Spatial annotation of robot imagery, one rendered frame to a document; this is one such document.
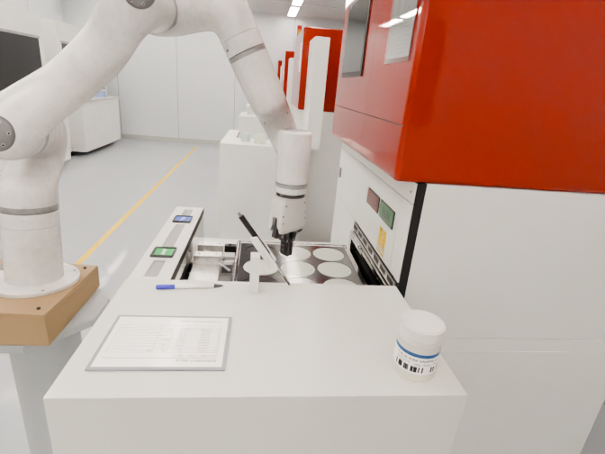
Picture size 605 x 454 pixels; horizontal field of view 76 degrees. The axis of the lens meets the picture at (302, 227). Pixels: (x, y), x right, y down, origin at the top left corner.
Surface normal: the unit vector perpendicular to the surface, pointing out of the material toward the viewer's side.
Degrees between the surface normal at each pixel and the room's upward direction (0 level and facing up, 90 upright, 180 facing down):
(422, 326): 0
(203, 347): 0
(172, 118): 90
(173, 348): 0
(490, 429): 90
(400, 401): 90
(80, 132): 90
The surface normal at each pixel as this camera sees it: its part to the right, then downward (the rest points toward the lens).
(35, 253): 0.63, 0.29
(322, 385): 0.08, -0.94
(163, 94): 0.10, 0.35
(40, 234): 0.78, 0.26
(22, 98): 0.43, -0.13
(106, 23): -0.31, 0.62
